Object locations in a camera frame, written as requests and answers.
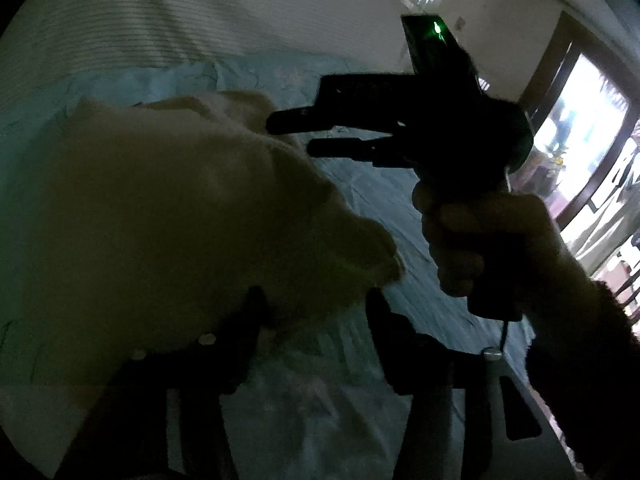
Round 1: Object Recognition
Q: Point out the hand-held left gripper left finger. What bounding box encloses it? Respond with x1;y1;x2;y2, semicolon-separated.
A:
54;285;274;480

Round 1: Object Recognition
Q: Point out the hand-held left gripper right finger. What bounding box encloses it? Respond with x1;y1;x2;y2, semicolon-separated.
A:
366;287;544;480

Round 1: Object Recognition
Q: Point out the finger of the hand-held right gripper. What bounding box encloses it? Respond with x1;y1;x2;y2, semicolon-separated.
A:
306;137;417;167
265;105;327;135

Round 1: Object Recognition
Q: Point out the beige knit sweater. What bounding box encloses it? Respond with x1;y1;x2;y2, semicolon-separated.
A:
29;88;407;392

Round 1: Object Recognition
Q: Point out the person's right forearm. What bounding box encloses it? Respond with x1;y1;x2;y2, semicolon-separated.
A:
520;245;640;480

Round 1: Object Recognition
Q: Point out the person's right hand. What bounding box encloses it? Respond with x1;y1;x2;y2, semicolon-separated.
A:
412;180;568;322

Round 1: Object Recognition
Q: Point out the light blue floral bedsheet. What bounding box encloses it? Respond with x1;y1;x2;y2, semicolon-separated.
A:
0;52;537;480

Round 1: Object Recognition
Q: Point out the brown framed window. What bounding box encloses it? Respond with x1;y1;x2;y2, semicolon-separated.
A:
519;9;640;326

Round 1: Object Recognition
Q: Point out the striped bed cover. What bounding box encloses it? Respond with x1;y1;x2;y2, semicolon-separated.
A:
0;0;416;92

